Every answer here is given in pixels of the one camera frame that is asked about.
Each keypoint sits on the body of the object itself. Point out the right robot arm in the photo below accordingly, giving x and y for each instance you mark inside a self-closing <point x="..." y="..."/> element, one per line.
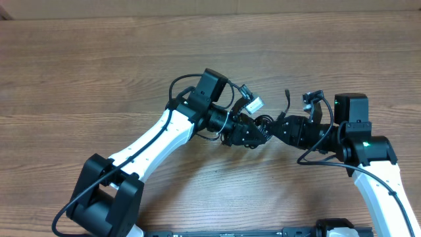
<point x="347" y="142"/>

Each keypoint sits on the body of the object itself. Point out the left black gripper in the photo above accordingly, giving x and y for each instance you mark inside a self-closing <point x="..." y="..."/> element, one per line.
<point x="237" y="136"/>

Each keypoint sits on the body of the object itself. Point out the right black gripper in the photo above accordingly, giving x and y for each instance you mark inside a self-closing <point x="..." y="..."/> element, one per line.
<point x="295" y="128"/>

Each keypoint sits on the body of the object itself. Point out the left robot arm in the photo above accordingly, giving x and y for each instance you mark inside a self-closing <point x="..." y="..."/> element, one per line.
<point x="108" y="193"/>

